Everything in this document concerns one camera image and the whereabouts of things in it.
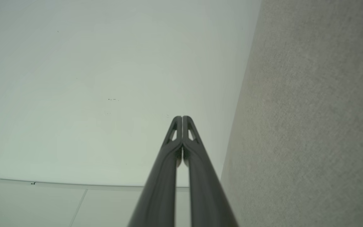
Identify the grey fabric sofa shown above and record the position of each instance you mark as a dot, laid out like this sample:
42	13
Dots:
310	110

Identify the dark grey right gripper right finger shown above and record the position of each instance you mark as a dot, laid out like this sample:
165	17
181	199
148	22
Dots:
205	183

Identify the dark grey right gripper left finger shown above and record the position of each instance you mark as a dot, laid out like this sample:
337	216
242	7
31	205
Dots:
164	176

